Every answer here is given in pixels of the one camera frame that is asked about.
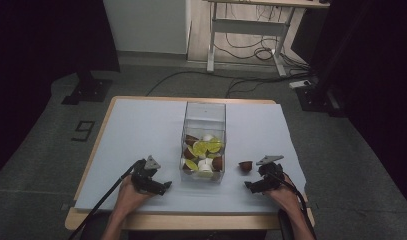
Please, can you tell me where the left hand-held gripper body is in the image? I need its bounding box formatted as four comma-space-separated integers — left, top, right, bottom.
130, 154, 162, 194

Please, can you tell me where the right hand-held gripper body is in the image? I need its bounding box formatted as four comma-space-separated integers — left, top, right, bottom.
255, 154, 286, 192

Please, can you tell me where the brown coffee capsule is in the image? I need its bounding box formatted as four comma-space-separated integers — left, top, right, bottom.
238, 160, 254, 173

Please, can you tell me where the clear plastic drawer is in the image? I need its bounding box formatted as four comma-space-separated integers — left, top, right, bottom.
179, 127, 227, 184

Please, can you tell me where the person's left hand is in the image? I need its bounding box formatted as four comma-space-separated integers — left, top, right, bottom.
114, 174, 159, 215

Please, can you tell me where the person's right hand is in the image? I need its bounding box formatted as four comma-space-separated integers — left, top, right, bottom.
264, 173, 301, 213

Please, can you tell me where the light blue table mat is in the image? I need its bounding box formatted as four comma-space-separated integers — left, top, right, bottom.
74, 98, 307, 215

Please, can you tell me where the wooden table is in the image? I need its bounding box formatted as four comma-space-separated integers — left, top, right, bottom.
64, 95, 316, 232

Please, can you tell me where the pile of mixed capsules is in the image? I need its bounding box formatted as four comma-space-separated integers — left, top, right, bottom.
182, 133, 225, 175

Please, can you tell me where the black stand base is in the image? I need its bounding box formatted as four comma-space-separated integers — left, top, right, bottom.
294, 83, 346, 118
61, 70, 114, 106

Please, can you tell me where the white power strip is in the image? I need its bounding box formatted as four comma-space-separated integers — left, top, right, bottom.
288, 79, 312, 90

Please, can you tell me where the black curtain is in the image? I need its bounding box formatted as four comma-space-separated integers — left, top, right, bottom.
0, 0, 121, 183
290, 0, 407, 218

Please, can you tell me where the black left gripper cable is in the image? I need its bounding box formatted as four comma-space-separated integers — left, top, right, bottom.
68, 159, 147, 240

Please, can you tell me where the long black floor cable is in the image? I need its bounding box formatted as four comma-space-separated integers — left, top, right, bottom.
145, 70, 313, 99

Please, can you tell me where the black cable coil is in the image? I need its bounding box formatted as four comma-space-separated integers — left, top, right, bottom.
213, 32, 283, 62

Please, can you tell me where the white desk frame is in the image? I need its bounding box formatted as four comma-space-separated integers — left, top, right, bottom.
203, 0, 331, 78

